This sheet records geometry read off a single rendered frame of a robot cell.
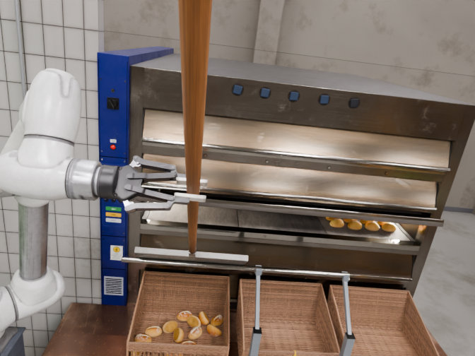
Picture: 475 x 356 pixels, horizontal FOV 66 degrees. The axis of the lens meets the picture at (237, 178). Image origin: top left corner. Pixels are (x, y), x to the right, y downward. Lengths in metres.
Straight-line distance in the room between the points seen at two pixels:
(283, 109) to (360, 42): 3.84
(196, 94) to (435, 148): 2.10
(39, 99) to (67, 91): 0.06
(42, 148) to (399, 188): 2.03
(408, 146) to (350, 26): 3.60
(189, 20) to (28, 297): 1.54
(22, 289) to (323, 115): 1.66
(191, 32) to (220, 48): 5.06
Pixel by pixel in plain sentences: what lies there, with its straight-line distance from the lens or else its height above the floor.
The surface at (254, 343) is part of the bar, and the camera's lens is 2.00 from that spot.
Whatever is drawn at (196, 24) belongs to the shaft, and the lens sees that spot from 0.36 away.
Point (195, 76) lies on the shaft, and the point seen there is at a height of 2.24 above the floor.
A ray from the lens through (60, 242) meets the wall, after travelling 2.52.
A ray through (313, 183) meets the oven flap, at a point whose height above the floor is 1.54.
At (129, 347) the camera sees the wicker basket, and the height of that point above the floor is 0.70.
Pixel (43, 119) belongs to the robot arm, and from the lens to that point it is 0.87.
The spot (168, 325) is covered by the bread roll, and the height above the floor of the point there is 0.64.
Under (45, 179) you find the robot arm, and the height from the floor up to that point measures 1.97.
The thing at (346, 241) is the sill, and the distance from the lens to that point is 2.46.
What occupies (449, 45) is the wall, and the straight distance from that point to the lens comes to 6.39.
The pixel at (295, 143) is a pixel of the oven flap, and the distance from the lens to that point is 2.11.
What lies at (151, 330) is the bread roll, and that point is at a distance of 2.38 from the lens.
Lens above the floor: 2.28
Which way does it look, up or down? 20 degrees down
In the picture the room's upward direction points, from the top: 7 degrees clockwise
